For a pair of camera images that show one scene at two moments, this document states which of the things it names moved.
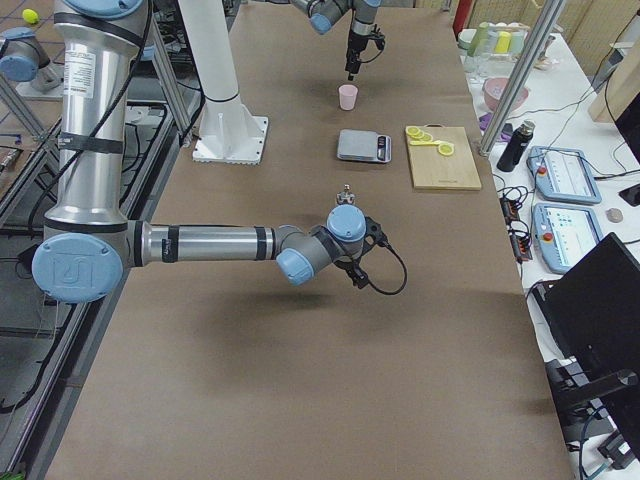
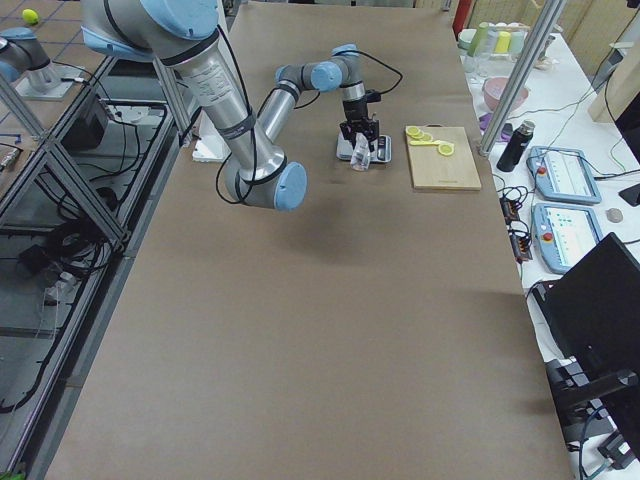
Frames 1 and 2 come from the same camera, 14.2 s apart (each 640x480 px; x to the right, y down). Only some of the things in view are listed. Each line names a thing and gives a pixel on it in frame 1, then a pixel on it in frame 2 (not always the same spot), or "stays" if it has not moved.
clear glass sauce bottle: (347, 196) to (360, 157)
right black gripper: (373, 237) to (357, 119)
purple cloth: (484, 120) stays
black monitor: (593, 312) stays
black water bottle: (516, 146) stays
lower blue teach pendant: (564, 233) stays
